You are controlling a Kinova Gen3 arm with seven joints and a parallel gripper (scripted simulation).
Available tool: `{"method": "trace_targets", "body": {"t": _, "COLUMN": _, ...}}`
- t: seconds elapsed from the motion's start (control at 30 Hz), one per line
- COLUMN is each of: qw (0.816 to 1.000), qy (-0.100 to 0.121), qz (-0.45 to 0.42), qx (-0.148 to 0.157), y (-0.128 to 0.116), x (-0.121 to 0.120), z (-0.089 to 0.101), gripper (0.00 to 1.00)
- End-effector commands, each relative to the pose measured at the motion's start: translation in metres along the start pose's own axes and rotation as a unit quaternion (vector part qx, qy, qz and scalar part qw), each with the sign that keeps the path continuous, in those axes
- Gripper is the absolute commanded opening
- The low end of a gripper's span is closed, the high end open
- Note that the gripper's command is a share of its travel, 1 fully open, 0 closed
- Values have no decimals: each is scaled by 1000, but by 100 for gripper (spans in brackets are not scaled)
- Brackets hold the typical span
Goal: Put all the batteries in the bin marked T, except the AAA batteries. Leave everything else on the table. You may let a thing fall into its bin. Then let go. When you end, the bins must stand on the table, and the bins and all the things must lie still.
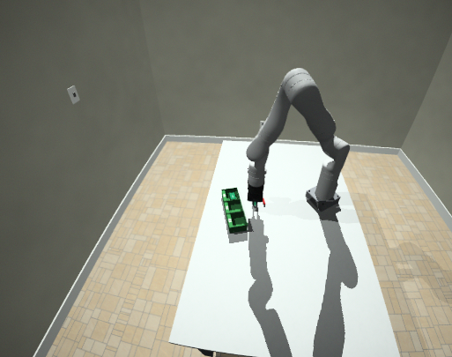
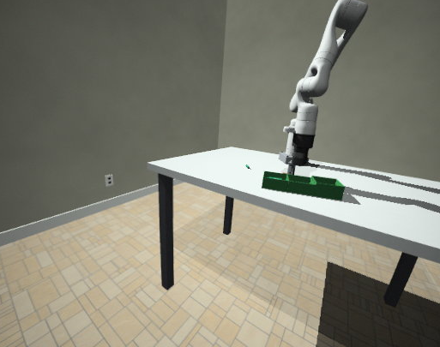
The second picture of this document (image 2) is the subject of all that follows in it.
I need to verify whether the green bin rack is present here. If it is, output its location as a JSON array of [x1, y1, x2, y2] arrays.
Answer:
[[262, 171, 345, 200]]

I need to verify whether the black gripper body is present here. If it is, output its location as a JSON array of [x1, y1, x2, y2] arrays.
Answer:
[[283, 120, 316, 165]]

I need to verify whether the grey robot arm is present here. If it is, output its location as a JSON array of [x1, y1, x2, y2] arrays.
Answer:
[[290, 0, 368, 127]]

